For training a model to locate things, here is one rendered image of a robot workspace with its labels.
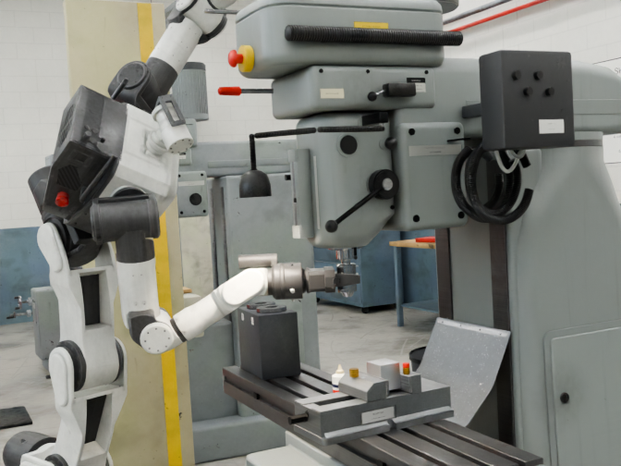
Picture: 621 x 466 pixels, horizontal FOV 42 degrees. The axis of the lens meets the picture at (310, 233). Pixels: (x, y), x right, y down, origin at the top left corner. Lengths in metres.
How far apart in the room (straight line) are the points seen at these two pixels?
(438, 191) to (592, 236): 0.45
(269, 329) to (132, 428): 1.45
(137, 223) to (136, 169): 0.15
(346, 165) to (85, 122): 0.62
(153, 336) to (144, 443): 1.80
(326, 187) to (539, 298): 0.61
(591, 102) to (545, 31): 5.42
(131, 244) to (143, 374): 1.80
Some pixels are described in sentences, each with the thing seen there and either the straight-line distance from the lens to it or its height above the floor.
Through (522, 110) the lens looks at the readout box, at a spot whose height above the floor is 1.60.
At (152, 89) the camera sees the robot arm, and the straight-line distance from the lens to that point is 2.16.
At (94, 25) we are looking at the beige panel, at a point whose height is 2.19.
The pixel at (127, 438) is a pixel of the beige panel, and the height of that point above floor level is 0.43.
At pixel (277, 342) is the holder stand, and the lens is 2.35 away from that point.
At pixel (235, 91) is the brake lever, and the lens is 1.97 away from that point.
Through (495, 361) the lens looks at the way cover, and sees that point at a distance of 2.07.
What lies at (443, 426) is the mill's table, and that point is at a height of 0.91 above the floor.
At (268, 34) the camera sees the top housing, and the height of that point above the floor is 1.80.
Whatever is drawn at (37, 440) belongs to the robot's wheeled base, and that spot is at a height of 0.75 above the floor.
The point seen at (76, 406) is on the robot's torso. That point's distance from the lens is 2.29.
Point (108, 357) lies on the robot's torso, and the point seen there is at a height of 1.03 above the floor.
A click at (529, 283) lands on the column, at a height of 1.19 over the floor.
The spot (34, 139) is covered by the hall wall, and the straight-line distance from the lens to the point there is 10.85.
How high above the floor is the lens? 1.45
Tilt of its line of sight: 3 degrees down
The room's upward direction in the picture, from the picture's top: 3 degrees counter-clockwise
